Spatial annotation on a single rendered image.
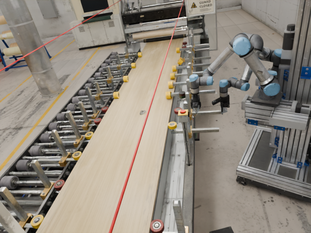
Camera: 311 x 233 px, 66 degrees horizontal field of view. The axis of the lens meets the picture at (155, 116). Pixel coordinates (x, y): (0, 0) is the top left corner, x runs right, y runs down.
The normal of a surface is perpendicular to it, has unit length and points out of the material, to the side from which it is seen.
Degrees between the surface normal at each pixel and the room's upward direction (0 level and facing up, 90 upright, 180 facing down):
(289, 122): 90
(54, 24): 90
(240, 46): 83
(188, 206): 0
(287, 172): 0
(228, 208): 0
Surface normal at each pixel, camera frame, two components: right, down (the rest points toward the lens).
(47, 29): -0.05, 0.55
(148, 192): -0.17, -0.83
